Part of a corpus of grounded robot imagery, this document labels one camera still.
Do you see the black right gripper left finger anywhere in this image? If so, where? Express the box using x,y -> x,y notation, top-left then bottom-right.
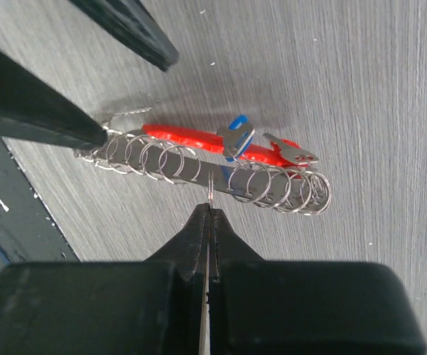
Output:
0,204 -> 210,354

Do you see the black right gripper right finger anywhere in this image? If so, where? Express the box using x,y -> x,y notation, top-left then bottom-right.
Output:
209,209 -> 427,354

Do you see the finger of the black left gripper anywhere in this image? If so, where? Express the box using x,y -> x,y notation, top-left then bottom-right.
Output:
70,0 -> 179,72
0,51 -> 107,150

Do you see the red plastic handle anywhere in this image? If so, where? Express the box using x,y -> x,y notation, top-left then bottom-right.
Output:
142,124 -> 311,170

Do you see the silver key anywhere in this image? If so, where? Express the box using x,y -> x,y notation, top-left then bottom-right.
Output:
263,132 -> 319,166

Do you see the blue capped key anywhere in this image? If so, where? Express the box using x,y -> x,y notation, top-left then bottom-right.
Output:
216,115 -> 255,162

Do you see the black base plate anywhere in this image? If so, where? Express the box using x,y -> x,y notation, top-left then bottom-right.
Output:
0,138 -> 79,270

